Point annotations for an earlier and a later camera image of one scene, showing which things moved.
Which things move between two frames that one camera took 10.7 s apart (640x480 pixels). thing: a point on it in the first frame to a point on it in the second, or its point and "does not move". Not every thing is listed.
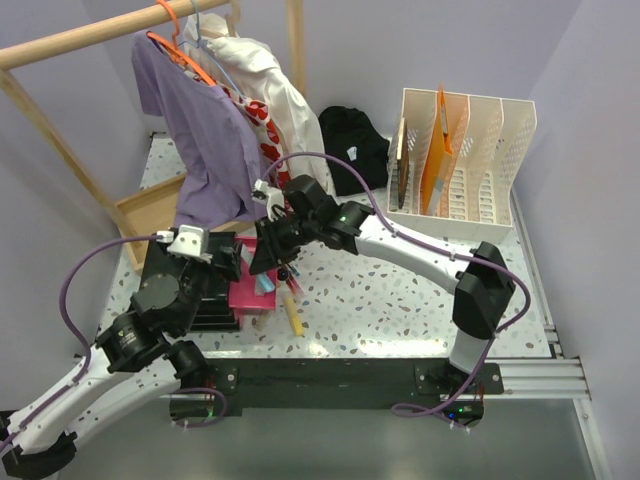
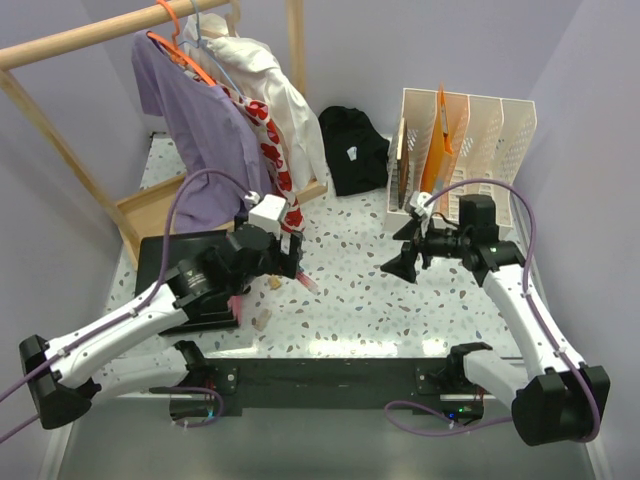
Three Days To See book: [403, 160] does not move
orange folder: [439, 157] does not move
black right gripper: [271, 251] to [403, 265]
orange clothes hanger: [177, 53] does not move
